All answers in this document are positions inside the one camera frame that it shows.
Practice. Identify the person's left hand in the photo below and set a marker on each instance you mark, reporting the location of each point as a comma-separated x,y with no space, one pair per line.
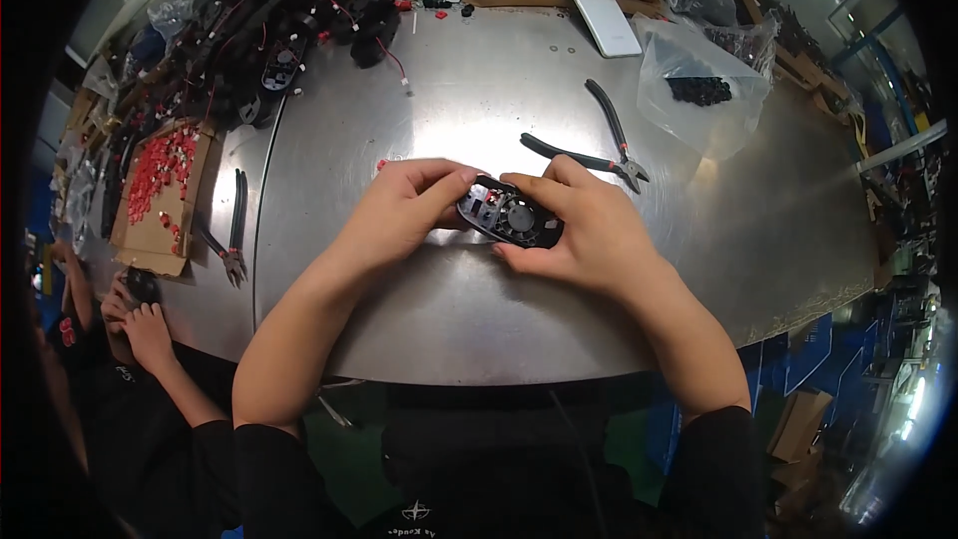
397,221

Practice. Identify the person's right hand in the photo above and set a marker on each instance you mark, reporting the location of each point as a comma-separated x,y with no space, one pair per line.
599,239

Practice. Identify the black fan housing part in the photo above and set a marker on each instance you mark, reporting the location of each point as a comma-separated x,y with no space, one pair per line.
516,221

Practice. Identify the clear bag of black parts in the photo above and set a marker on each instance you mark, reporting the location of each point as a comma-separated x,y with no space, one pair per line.
696,90

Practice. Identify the cardboard tray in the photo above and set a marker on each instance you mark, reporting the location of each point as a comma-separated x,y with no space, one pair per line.
198,187

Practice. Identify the heap of black fan assemblies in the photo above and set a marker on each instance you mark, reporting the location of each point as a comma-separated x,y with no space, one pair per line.
277,37

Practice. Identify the small black and red parts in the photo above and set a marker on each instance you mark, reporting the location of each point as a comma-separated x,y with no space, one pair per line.
441,6

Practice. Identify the white smartphone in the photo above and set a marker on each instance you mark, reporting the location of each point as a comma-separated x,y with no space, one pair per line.
602,15

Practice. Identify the heap of red connectors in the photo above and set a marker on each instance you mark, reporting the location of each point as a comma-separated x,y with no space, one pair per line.
157,172

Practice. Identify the person's body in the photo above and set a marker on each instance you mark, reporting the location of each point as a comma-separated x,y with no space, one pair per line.
494,464

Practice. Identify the blue crates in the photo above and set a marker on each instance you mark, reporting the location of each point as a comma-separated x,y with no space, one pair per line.
816,359

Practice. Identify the black round fan part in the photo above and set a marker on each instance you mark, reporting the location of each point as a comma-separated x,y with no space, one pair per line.
142,286

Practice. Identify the cardboard boxes on floor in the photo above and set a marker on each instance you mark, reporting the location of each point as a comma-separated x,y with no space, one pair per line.
801,427

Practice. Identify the heap of bagged parts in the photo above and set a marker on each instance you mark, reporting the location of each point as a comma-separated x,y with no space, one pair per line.
97,142

